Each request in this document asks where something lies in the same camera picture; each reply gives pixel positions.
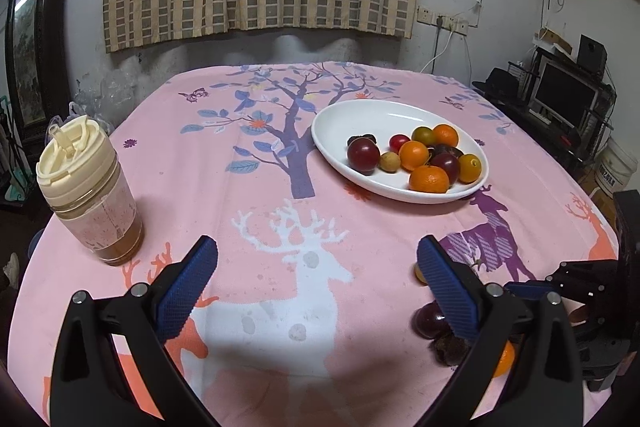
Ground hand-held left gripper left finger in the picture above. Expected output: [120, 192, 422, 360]
[49, 234, 218, 427]

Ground clear cup with cream lid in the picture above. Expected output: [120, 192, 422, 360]
[36, 116, 145, 267]

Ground white plastic bucket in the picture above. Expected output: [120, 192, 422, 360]
[595, 137, 632, 198]

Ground black speaker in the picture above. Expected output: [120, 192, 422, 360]
[577, 34, 608, 75]

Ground white oval plate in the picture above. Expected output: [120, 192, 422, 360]
[311, 100, 490, 204]

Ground black metal rack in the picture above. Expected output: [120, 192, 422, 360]
[507, 47, 616, 168]

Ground dark wood framed painting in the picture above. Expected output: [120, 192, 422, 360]
[5, 0, 83, 142]

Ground white power cable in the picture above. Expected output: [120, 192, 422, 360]
[419, 29, 456, 74]

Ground cardboard box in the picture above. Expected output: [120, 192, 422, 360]
[537, 27, 573, 55]

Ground white wall outlets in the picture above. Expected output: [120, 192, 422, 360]
[416, 5, 469, 35]

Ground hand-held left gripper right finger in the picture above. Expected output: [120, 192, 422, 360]
[417, 234, 586, 427]

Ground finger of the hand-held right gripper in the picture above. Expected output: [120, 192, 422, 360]
[545, 259, 621, 305]
[505, 282, 563, 308]

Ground pink deer print tablecloth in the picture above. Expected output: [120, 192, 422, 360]
[7, 61, 626, 427]

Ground yellow orange kumquat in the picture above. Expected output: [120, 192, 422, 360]
[458, 154, 483, 184]

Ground clear plastic bags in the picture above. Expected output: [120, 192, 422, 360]
[69, 69, 136, 132]

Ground computer monitor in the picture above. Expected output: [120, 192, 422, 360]
[531, 59, 601, 128]

